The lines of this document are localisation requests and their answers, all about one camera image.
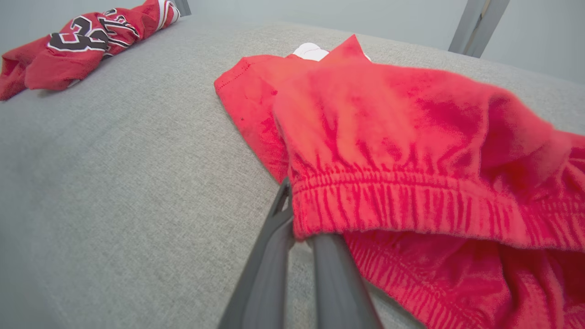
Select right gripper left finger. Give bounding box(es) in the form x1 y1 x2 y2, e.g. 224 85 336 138
218 177 295 329

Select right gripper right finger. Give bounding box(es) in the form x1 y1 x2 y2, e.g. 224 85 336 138
307 233 383 329

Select red fleece shorts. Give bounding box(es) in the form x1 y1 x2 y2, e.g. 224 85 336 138
214 34 585 329

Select red jersey with number 23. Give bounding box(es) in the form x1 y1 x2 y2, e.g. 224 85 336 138
0 0 181 101

